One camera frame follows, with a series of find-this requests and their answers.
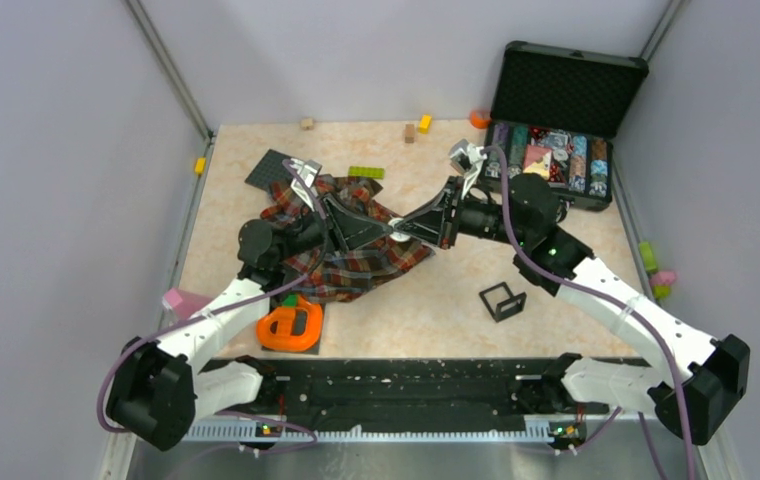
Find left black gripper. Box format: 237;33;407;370
275;190;394;264

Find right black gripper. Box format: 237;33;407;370
394;176;528;251

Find plaid flannel shirt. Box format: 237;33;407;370
260;174;434;304

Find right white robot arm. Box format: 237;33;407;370
390;174;750;445

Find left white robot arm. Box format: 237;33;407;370
96;195;402;451

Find green lego brick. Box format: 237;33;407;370
348;166;385;180

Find yellow lego brick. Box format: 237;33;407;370
417;114;432;134

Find brown wooden block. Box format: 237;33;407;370
403;123;417;144

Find dark grey lego baseplate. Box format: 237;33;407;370
245;149;294;193

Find black aluminium case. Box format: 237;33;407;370
485;41;649;211

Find pink foam block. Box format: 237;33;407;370
162;288;212;321

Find green and pink blocks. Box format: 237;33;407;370
637;241;678;300

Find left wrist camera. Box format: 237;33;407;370
282;158;321;211

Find black wire frame cube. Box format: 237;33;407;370
478;282;528;323

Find yellow block near wall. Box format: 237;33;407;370
194;157;207;176

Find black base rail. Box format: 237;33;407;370
220;358;610;433

